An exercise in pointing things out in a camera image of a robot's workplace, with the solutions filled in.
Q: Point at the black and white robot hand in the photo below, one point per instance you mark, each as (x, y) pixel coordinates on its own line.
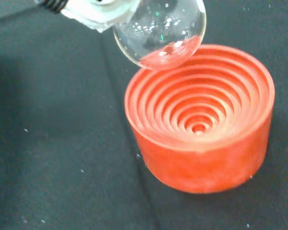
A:
(96, 12)

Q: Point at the orange stepped flask stand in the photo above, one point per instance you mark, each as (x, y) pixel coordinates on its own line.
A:
(201, 167)

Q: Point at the black bench cloth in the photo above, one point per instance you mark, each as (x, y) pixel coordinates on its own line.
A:
(50, 119)

